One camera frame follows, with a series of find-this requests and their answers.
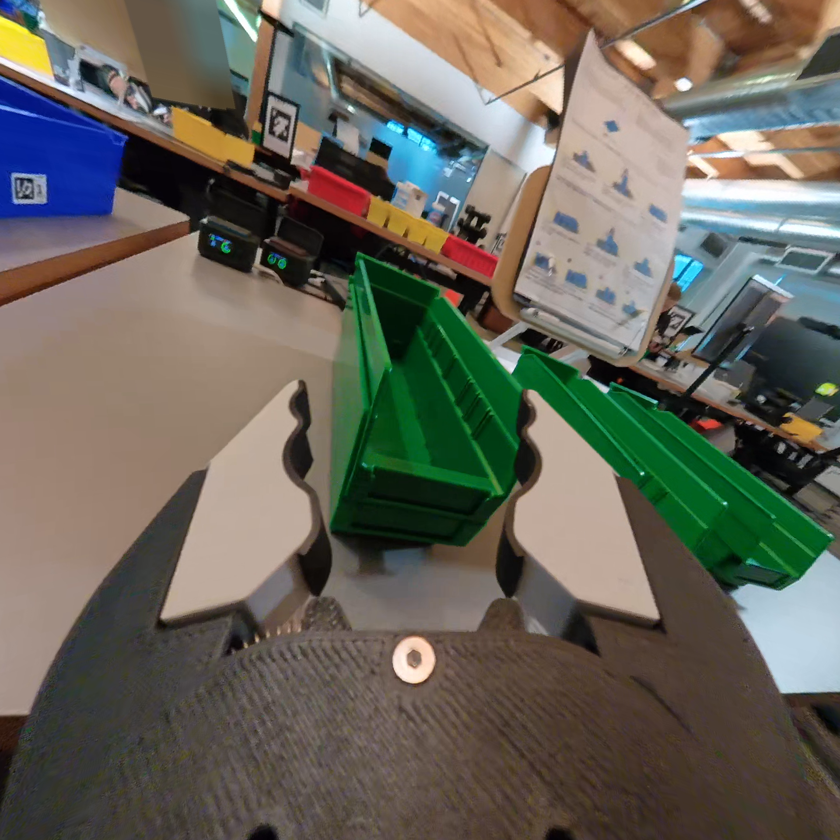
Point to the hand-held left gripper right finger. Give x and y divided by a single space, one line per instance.
577 538

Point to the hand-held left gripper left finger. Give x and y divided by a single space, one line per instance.
243 525

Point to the green plastic bin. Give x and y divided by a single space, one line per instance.
420 407
761 505
341 522
577 420

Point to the cluttered wooden table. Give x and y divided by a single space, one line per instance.
722 400

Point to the black battery charger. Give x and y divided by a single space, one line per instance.
226 246
289 259

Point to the monitor on tripod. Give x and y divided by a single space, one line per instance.
741 315

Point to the black television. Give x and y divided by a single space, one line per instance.
800 367

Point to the wooden document stand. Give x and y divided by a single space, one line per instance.
518 262

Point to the red bin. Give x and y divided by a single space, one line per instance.
469 256
338 190

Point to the black dumbbells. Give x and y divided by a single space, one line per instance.
476 226

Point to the small yellow bin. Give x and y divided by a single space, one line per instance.
418 229
438 237
398 222
379 213

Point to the large yellow bin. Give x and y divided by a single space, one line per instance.
210 138
23 46

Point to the black and white tag sign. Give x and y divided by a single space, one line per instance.
281 124

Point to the long wooden table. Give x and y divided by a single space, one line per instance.
151 133

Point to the blue bin with tag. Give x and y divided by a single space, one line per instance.
59 151

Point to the silver ventilation duct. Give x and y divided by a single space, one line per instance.
754 203

